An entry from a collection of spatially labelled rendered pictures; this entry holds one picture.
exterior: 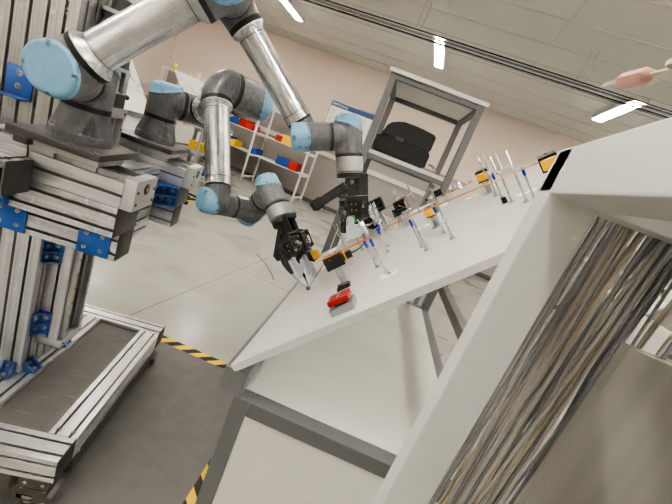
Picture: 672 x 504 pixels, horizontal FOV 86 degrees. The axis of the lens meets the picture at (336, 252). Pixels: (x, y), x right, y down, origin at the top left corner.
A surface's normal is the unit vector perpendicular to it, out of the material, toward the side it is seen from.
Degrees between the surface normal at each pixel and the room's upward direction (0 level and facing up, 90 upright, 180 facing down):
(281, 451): 90
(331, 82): 90
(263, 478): 90
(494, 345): 90
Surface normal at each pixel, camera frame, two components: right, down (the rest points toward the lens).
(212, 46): -0.25, 0.17
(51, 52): 0.04, 0.39
